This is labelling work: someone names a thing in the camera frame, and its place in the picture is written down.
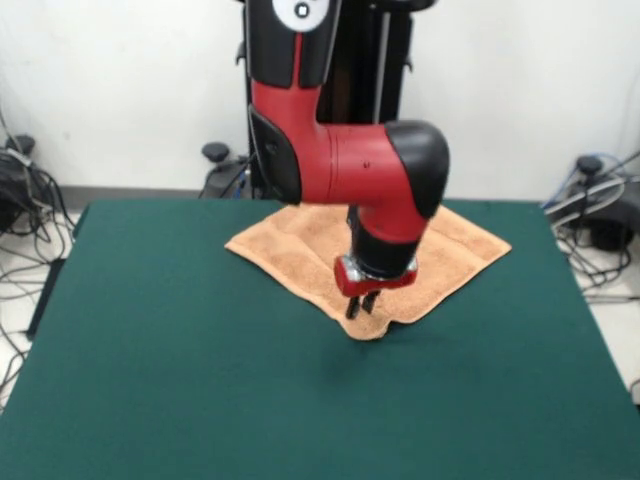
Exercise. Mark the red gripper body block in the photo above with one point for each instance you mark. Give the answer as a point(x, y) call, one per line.
point(350, 282)

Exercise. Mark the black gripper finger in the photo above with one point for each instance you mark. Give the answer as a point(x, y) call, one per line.
point(352, 307)
point(371, 302)

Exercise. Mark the orange terry towel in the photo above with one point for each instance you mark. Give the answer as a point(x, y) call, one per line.
point(300, 250)

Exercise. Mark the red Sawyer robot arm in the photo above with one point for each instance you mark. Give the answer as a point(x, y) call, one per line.
point(360, 165)

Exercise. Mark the dark green table cloth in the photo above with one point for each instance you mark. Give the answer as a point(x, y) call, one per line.
point(150, 350)

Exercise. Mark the black pedestal foot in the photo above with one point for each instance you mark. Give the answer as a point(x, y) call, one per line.
point(15, 180)
point(216, 151)
point(607, 230)

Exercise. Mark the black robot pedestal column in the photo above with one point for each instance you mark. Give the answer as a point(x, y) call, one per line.
point(360, 75)

